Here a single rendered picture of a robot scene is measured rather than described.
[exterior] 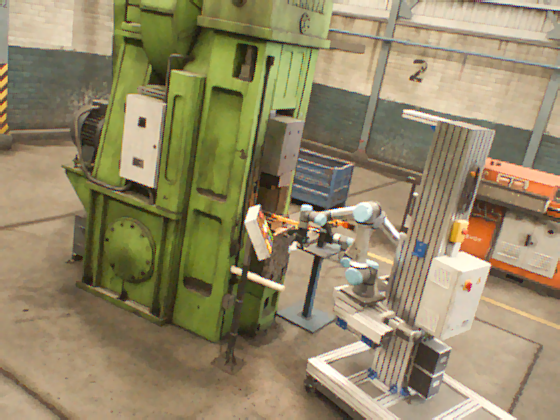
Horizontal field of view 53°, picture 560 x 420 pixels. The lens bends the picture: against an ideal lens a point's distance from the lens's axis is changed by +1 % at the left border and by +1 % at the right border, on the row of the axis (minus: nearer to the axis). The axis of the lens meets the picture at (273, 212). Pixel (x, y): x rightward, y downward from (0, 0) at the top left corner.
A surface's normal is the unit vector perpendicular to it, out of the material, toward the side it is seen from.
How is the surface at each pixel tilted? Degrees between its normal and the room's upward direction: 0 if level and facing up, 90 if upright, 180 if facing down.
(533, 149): 90
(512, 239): 90
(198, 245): 90
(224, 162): 89
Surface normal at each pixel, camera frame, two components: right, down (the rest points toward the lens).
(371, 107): -0.55, 0.16
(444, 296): -0.75, 0.07
